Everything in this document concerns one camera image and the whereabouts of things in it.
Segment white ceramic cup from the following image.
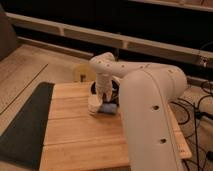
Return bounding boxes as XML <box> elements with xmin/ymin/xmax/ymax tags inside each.
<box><xmin>88</xmin><ymin>95</ymin><xmax>101</xmax><ymax>114</ymax></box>

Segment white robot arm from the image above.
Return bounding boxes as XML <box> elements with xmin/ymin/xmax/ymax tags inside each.
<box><xmin>89</xmin><ymin>52</ymin><xmax>187</xmax><ymax>171</ymax></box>

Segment blue rectangular sponge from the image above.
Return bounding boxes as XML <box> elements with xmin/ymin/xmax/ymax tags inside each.
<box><xmin>99</xmin><ymin>103</ymin><xmax>117</xmax><ymax>114</ymax></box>

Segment wooden table board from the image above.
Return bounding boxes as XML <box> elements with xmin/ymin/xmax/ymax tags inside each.
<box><xmin>38</xmin><ymin>81</ymin><xmax>193</xmax><ymax>171</ymax></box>

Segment dark floor mat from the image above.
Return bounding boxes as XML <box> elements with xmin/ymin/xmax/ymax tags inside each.
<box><xmin>0</xmin><ymin>82</ymin><xmax>54</xmax><ymax>169</ymax></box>

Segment white shelf rail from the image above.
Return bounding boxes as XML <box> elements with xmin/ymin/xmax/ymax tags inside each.
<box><xmin>6</xmin><ymin>12</ymin><xmax>213</xmax><ymax>68</ymax></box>

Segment black floor cables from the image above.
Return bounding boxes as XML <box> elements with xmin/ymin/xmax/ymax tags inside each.
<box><xmin>169</xmin><ymin>79</ymin><xmax>213</xmax><ymax>171</ymax></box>

